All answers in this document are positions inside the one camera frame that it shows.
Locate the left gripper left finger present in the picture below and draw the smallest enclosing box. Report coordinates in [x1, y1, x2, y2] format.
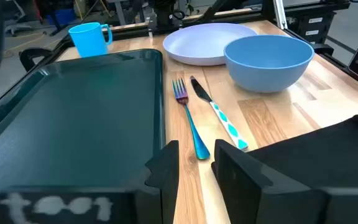
[0, 139, 180, 224]

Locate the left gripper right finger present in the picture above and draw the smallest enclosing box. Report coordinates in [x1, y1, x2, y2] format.
[211, 139, 358, 224]

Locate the iridescent teal metal fork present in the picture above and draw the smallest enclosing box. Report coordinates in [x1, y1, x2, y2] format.
[172, 78, 211, 161]

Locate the knife with teal patterned handle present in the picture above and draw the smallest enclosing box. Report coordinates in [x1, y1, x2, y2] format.
[190, 75, 249, 151]

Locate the blue plastic bowl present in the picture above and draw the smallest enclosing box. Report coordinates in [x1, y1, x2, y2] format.
[223, 34, 315, 94]

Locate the lilac plastic plate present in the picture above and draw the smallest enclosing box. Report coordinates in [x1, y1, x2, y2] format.
[162, 22, 259, 67]

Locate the bright blue plastic mug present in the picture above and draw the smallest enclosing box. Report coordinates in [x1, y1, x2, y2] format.
[68, 22, 114, 59]

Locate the dark green plastic tray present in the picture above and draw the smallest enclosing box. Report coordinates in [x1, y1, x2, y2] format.
[0, 48, 167, 215]

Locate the black drawer cabinet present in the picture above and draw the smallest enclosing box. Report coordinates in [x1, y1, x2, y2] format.
[286, 9, 338, 44]

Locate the blue storage bin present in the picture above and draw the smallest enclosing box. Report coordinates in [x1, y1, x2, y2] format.
[46, 8, 76, 26]

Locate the grey chair base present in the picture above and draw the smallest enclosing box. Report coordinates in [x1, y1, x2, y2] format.
[4, 18, 34, 37]

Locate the aluminium extrusion post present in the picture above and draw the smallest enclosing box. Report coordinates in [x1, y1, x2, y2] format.
[273, 0, 288, 30]

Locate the black frame clamp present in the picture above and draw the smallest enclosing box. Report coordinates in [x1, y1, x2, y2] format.
[19, 47, 53, 73]

